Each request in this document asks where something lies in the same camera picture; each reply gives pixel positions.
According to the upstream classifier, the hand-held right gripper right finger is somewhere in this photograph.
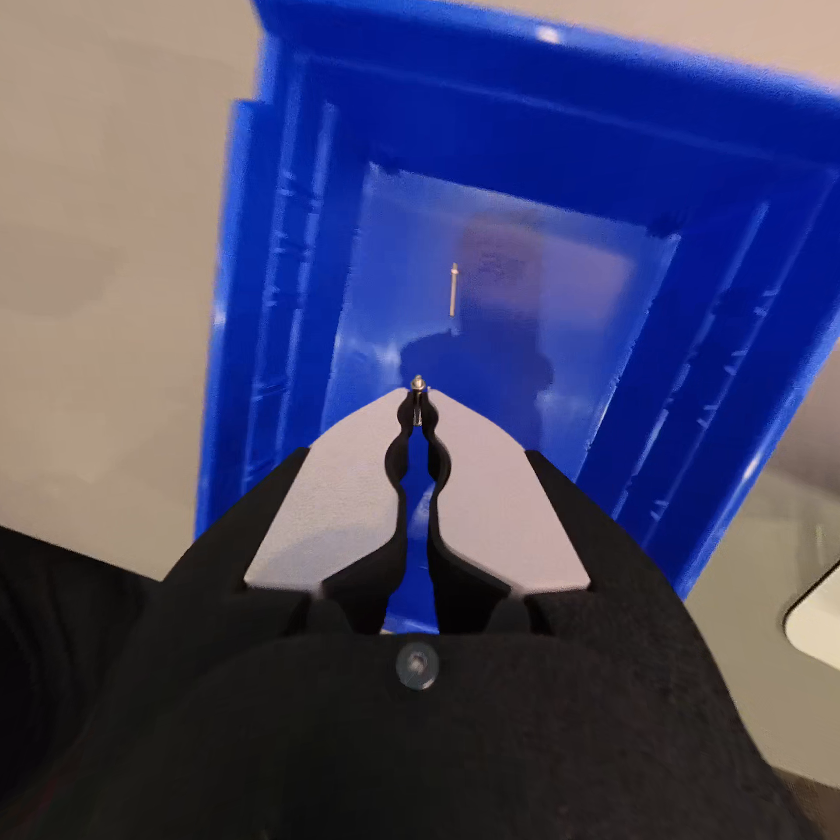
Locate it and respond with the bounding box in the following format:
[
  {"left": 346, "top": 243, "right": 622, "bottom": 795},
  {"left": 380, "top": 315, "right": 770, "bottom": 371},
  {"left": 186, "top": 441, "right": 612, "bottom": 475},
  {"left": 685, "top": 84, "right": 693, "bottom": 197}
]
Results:
[{"left": 425, "top": 388, "right": 592, "bottom": 595}]

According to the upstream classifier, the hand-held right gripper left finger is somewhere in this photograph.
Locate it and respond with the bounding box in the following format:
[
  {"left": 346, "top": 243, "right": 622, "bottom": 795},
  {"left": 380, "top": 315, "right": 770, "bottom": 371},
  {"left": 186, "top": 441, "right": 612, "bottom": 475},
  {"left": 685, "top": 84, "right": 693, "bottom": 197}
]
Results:
[{"left": 244, "top": 387, "right": 411, "bottom": 599}]

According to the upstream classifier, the blue plastic bin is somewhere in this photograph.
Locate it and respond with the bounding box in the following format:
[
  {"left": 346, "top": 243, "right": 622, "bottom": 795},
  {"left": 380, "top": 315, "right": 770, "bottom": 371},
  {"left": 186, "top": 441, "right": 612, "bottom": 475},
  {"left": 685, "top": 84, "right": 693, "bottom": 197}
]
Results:
[{"left": 195, "top": 0, "right": 840, "bottom": 634}]

